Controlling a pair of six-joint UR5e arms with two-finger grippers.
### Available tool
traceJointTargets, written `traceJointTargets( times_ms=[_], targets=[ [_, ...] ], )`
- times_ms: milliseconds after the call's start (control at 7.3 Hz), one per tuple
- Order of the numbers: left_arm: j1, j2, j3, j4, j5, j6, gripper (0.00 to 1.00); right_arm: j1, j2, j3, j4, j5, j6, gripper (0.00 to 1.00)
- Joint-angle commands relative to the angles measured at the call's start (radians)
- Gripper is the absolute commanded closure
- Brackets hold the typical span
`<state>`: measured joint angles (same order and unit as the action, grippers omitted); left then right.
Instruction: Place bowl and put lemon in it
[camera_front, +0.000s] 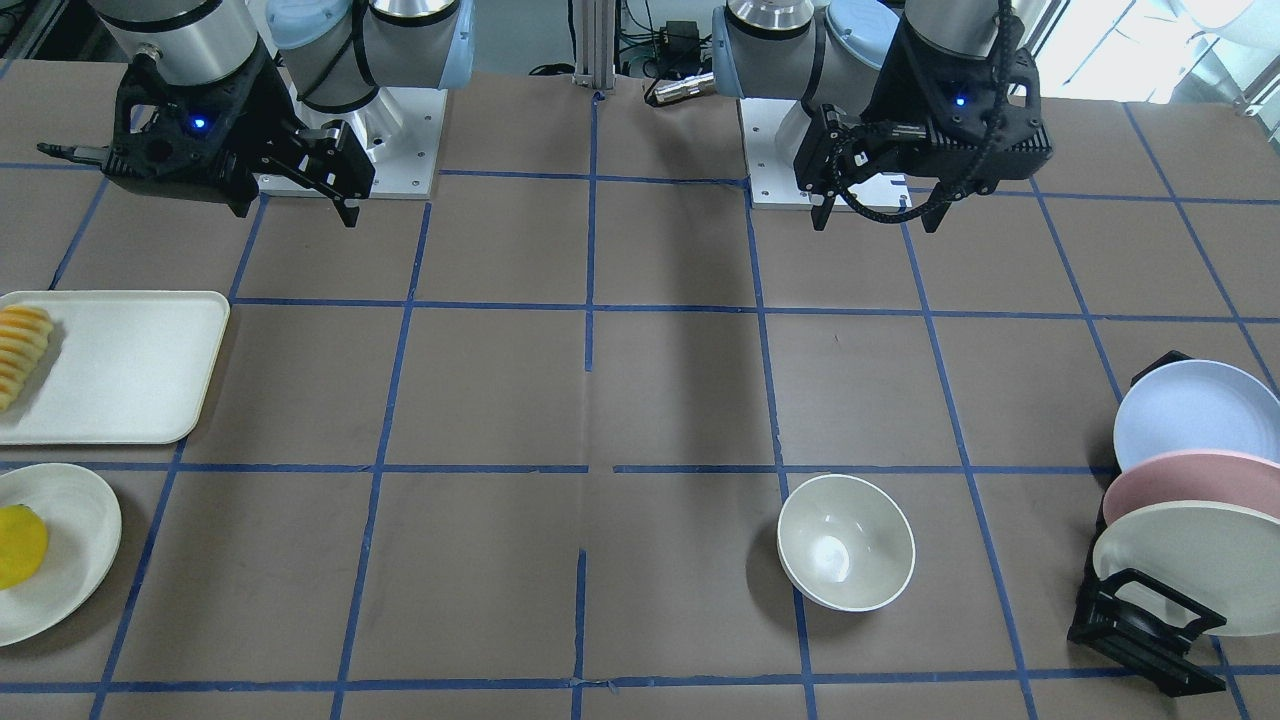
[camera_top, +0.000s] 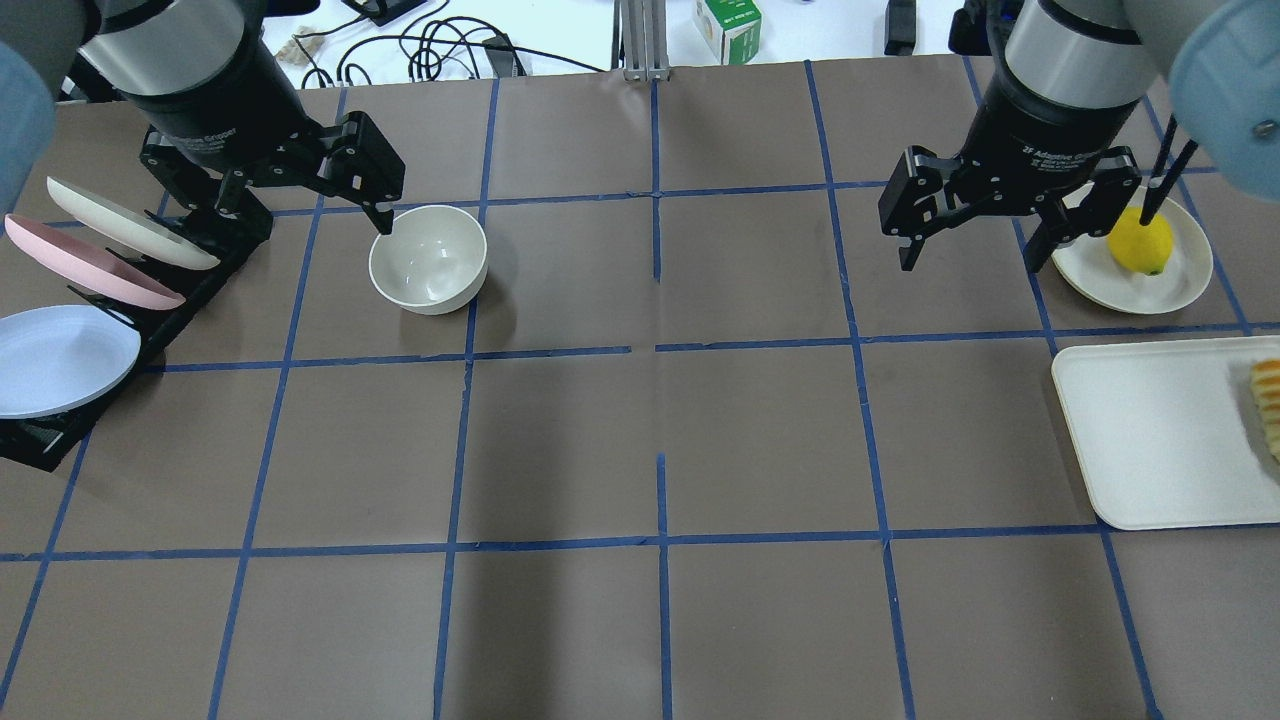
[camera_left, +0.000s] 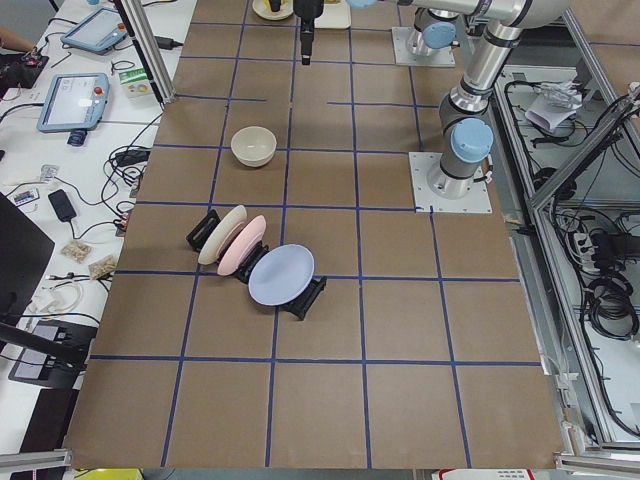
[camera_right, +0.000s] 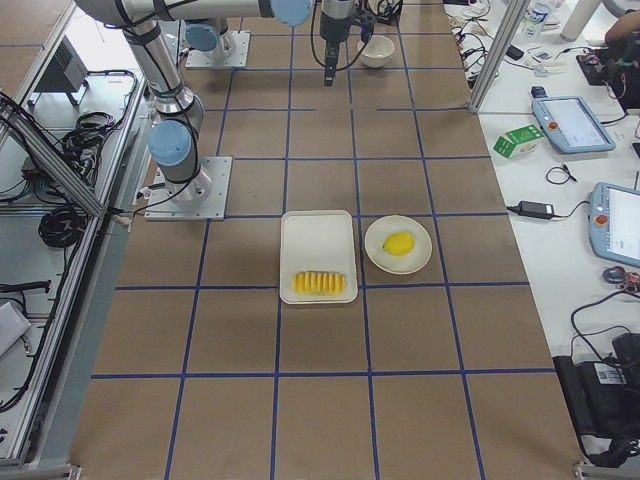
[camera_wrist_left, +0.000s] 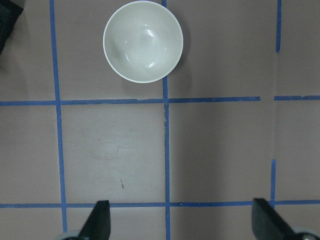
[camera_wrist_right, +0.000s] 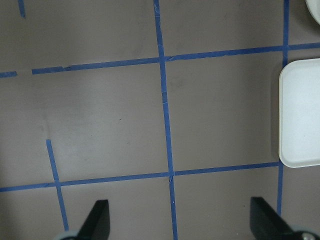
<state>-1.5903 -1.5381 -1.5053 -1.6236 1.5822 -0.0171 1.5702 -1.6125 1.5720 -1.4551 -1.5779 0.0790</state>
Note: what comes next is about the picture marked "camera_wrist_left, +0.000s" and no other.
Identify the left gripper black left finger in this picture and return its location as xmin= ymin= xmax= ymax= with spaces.
xmin=77 ymin=200 xmax=111 ymax=240

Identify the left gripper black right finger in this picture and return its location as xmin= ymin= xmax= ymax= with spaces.
xmin=252 ymin=198 xmax=297 ymax=240

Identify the white ceramic bowl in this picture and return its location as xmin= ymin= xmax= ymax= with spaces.
xmin=102 ymin=0 xmax=184 ymax=84

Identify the black dish rack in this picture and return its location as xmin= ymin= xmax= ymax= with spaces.
xmin=0 ymin=0 xmax=24 ymax=54

